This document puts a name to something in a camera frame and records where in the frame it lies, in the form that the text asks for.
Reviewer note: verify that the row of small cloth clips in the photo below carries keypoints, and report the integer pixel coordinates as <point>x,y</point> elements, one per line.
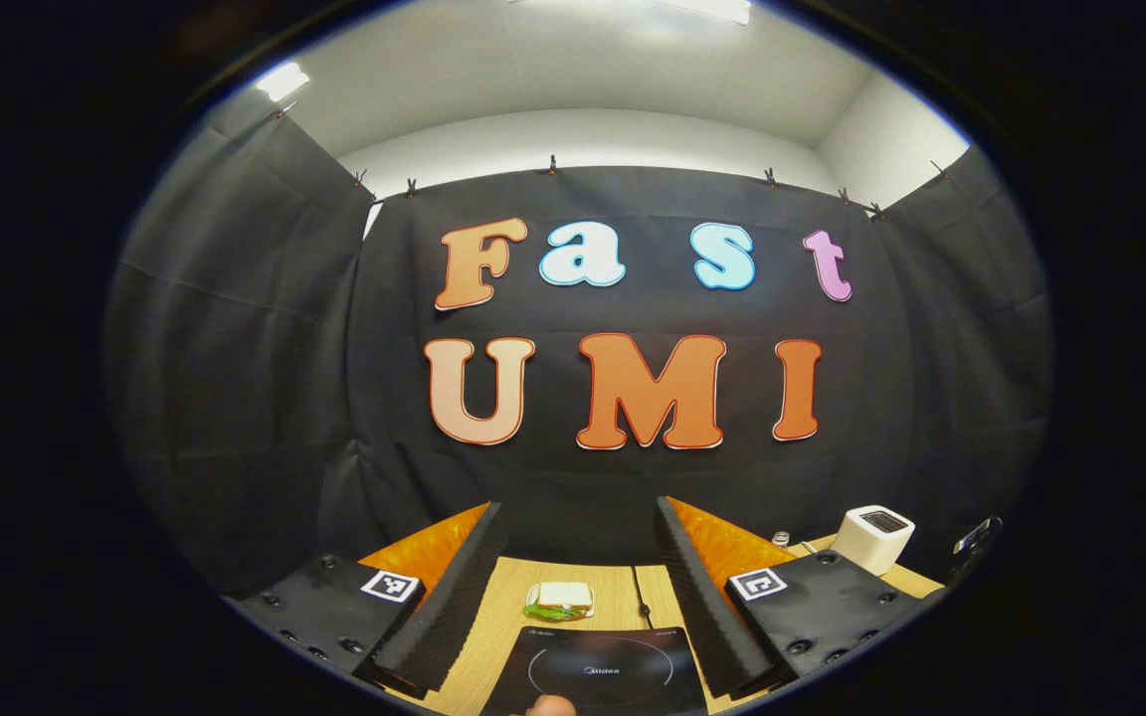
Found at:
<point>552,164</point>

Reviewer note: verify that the black induction cooktop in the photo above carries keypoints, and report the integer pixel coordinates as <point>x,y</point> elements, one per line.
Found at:
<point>553,648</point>

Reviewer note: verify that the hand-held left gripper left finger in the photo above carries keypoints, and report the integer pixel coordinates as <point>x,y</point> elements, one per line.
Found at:
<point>454,607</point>

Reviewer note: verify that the large ceiling light panel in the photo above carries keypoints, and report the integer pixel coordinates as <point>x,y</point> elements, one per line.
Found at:
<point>702,8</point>

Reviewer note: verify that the white toaster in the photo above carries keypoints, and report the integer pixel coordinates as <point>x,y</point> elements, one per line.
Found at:
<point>866,549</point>

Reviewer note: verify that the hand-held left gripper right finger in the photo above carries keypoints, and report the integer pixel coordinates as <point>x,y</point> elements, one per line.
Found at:
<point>707,617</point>

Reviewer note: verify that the small ceiling light panel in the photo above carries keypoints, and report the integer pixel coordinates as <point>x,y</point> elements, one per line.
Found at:
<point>282,82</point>

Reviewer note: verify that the sandwich with lettuce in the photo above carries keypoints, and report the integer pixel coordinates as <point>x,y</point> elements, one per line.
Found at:
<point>565,595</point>

